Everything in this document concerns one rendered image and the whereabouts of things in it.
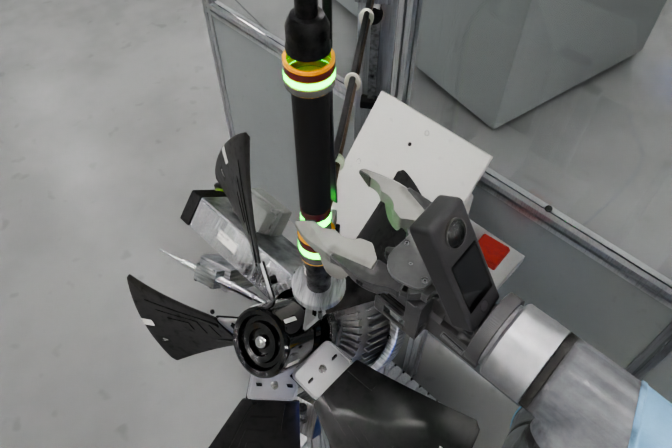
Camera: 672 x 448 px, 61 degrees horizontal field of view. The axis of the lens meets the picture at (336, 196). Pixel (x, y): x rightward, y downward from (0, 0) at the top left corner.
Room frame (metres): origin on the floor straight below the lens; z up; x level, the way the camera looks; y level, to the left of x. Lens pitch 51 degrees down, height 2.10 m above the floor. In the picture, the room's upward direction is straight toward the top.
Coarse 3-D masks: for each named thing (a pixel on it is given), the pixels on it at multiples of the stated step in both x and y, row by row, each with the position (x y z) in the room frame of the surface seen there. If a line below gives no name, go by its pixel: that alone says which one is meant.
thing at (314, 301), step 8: (336, 216) 0.43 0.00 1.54; (336, 224) 0.42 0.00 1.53; (296, 272) 0.39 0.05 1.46; (296, 280) 0.38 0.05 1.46; (304, 280) 0.38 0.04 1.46; (336, 280) 0.38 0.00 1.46; (344, 280) 0.38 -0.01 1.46; (296, 288) 0.37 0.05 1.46; (304, 288) 0.37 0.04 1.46; (336, 288) 0.37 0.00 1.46; (344, 288) 0.37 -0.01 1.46; (296, 296) 0.36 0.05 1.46; (304, 296) 0.36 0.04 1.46; (312, 296) 0.36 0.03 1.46; (320, 296) 0.36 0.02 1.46; (328, 296) 0.36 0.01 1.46; (336, 296) 0.36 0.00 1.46; (304, 304) 0.35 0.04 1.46; (312, 304) 0.35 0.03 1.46; (320, 304) 0.35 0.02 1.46; (328, 304) 0.35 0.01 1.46; (336, 304) 0.35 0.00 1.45
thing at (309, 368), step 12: (324, 348) 0.42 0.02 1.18; (336, 348) 0.42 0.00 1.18; (312, 360) 0.40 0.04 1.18; (324, 360) 0.40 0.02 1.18; (336, 360) 0.40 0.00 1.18; (348, 360) 0.39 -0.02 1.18; (300, 372) 0.37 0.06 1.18; (312, 372) 0.37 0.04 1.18; (336, 372) 0.37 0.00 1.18; (300, 384) 0.35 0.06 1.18; (312, 384) 0.35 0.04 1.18; (324, 384) 0.35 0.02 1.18; (312, 396) 0.33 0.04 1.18
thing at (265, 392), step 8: (280, 376) 0.39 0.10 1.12; (288, 376) 0.39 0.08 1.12; (264, 384) 0.38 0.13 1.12; (280, 384) 0.38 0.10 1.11; (296, 384) 0.39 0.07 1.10; (248, 392) 0.37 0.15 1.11; (256, 392) 0.37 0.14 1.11; (264, 392) 0.37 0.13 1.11; (272, 392) 0.37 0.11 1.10; (280, 392) 0.37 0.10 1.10; (288, 392) 0.37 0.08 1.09; (296, 392) 0.38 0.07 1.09; (280, 400) 0.36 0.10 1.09; (288, 400) 0.36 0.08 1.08
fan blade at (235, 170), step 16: (224, 144) 0.73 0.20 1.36; (240, 144) 0.68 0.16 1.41; (224, 160) 0.72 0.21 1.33; (240, 160) 0.66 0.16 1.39; (240, 176) 0.65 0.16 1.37; (224, 192) 0.72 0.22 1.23; (240, 192) 0.63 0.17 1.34; (240, 208) 0.62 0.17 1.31; (256, 240) 0.55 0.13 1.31; (256, 256) 0.54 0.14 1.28
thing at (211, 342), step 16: (144, 288) 0.56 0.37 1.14; (144, 304) 0.55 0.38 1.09; (160, 304) 0.53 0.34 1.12; (176, 304) 0.52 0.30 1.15; (160, 320) 0.53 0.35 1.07; (176, 320) 0.51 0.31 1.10; (192, 320) 0.50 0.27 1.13; (208, 320) 0.49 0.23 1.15; (176, 336) 0.51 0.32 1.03; (192, 336) 0.50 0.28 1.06; (208, 336) 0.49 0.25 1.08; (224, 336) 0.48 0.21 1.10; (176, 352) 0.50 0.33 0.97; (192, 352) 0.50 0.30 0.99
